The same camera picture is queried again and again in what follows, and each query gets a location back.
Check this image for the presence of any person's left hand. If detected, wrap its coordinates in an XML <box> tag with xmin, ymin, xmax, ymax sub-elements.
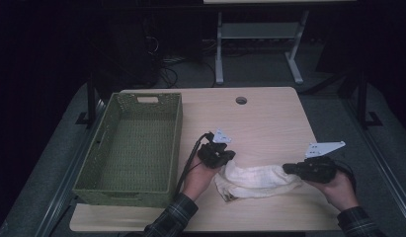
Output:
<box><xmin>182</xmin><ymin>155</ymin><xmax>222</xmax><ymax>202</ymax></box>

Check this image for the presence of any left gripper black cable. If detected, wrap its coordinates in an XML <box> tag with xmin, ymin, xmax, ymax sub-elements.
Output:
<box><xmin>174</xmin><ymin>131</ymin><xmax>214</xmax><ymax>198</ymax></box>

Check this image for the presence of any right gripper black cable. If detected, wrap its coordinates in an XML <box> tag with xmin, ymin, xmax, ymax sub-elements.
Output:
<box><xmin>333</xmin><ymin>159</ymin><xmax>359</xmax><ymax>194</ymax></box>

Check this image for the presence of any aluminium floor rail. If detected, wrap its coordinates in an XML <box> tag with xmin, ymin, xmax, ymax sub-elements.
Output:
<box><xmin>342</xmin><ymin>97</ymin><xmax>406</xmax><ymax>220</ymax></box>
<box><xmin>34</xmin><ymin>98</ymin><xmax>108</xmax><ymax>237</ymax></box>

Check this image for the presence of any person's right hand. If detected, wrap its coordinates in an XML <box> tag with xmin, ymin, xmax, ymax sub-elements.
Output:
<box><xmin>305</xmin><ymin>171</ymin><xmax>360</xmax><ymax>212</ymax></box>

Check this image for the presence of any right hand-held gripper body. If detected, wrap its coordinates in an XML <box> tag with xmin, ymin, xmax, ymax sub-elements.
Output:
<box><xmin>296</xmin><ymin>141</ymin><xmax>346</xmax><ymax>184</ymax></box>

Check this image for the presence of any green woven plastic basket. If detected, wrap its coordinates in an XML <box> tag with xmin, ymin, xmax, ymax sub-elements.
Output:
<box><xmin>71</xmin><ymin>92</ymin><xmax>184</xmax><ymax>209</ymax></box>

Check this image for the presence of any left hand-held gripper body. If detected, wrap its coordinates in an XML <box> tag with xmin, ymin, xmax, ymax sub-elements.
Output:
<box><xmin>197</xmin><ymin>128</ymin><xmax>232</xmax><ymax>169</ymax></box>

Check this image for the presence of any bundle of floor cables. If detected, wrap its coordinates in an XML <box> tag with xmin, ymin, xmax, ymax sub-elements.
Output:
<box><xmin>142</xmin><ymin>16</ymin><xmax>218</xmax><ymax>88</ymax></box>

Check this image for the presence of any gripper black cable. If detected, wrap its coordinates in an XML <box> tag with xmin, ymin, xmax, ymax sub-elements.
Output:
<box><xmin>174</xmin><ymin>131</ymin><xmax>214</xmax><ymax>198</ymax></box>
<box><xmin>333</xmin><ymin>159</ymin><xmax>359</xmax><ymax>194</ymax></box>

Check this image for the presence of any white towel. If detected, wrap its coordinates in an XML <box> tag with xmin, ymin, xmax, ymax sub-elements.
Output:
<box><xmin>213</xmin><ymin>160</ymin><xmax>304</xmax><ymax>202</ymax></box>

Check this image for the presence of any black metal post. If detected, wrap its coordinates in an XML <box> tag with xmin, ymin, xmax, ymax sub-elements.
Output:
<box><xmin>355</xmin><ymin>70</ymin><xmax>384</xmax><ymax>130</ymax></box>
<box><xmin>75</xmin><ymin>70</ymin><xmax>100</xmax><ymax>129</ymax></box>

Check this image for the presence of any white-framed desk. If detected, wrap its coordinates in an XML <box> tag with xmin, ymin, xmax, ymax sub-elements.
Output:
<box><xmin>203</xmin><ymin>0</ymin><xmax>357</xmax><ymax>86</ymax></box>

